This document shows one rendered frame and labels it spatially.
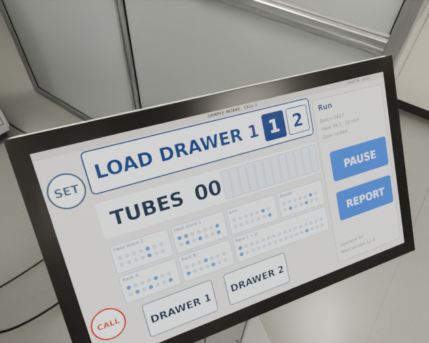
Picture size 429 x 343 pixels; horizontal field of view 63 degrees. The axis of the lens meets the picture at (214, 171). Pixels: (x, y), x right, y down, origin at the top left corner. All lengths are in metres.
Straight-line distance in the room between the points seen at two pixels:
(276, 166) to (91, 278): 0.27
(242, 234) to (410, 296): 1.39
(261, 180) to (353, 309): 1.26
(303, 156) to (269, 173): 0.06
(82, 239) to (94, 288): 0.06
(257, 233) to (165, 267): 0.13
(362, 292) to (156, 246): 1.36
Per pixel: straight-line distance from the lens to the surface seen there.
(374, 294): 1.74
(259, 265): 0.50
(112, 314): 0.47
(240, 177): 0.45
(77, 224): 0.43
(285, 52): 1.13
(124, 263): 0.45
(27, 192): 0.43
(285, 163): 0.48
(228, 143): 0.44
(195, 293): 0.48
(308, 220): 0.51
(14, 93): 2.76
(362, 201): 0.56
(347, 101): 0.53
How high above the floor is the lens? 1.46
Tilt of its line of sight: 49 degrees down
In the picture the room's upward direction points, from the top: 3 degrees clockwise
